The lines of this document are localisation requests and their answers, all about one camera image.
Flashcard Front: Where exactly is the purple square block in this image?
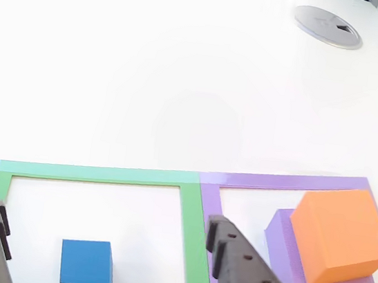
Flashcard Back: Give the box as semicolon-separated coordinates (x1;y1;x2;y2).
257;205;378;283

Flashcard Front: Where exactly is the orange square block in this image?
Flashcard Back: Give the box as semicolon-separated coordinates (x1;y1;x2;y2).
281;180;378;283

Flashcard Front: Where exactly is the small blue cube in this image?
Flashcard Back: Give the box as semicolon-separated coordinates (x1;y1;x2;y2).
56;235;121;283

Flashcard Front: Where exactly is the green square frame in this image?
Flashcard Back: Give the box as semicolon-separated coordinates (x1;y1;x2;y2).
0;145;231;283

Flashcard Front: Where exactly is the purple square frame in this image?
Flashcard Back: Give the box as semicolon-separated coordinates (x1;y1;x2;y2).
185;154;378;283

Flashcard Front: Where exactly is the round silver cable grommet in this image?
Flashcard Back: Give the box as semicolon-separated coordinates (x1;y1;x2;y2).
290;3;368;52

